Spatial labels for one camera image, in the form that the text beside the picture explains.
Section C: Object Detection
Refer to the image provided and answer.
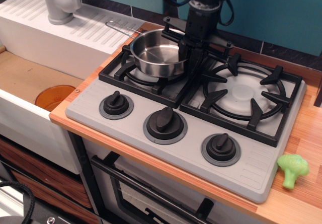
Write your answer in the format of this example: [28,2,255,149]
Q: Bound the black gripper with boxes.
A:
[163,7,233,78]

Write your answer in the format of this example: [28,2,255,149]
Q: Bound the steel pan with wire handle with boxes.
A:
[105,21,188,78]

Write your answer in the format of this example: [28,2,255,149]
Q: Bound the green toy cauliflower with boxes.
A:
[277,154,310,189]

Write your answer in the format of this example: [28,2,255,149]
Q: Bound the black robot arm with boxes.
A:
[163,0,234,77]

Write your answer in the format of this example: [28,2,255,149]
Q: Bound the black middle stove knob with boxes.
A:
[143,107,188,145]

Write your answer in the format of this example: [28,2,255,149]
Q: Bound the black stove knob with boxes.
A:
[143,107,188,145]
[201,133,242,167]
[99,91,134,120]

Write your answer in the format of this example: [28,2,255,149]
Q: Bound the grey toy stove top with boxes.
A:
[64,48,307,204]

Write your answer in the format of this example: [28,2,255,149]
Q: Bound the black left stove knob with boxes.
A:
[99,91,134,120]

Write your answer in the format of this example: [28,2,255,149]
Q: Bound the black right stove knob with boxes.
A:
[201,133,242,167]

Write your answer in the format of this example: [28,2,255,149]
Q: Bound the black left burner grate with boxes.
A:
[98,42,215,109]

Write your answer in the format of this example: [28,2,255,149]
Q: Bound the black burner grate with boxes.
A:
[180,54,306,147]
[98,42,215,109]

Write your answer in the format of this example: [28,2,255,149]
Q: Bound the black right burner grate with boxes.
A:
[180,54,306,147]

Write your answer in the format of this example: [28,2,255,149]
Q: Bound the grey toy faucet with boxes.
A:
[45,0,82,25]

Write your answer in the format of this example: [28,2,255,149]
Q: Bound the orange plastic plate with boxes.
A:
[35,85,75,112]

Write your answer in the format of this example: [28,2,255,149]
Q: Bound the white toy sink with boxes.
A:
[1,0,143,174]

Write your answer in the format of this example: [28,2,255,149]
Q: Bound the wooden drawer fronts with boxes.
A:
[1,136,99,223]

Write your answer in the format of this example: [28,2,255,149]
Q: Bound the teal wall cabinet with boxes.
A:
[111,0,321,56]

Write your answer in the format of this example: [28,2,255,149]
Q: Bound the oven door with black handle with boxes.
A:
[91,152,259,223]

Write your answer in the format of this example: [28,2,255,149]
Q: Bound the black cable near camera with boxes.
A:
[0,181,36,224]

